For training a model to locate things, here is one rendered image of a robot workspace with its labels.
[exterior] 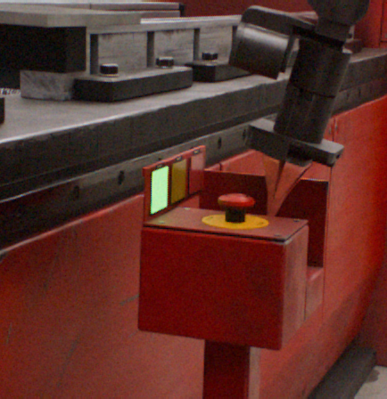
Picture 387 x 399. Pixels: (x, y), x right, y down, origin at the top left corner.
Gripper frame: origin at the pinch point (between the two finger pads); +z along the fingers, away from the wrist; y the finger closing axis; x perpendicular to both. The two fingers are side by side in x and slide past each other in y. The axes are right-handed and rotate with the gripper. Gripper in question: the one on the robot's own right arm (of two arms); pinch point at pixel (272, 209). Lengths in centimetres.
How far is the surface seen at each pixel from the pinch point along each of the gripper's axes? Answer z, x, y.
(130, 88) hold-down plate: -4.4, -17.3, 26.7
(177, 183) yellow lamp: -0.4, 5.7, 10.3
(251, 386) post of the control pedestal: 18.7, 6.1, -4.9
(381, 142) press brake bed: 16, -163, 8
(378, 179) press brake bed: 25, -164, 6
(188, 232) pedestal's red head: 1.7, 14.8, 5.1
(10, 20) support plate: -18, 44, 16
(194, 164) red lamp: -1.8, -0.4, 10.6
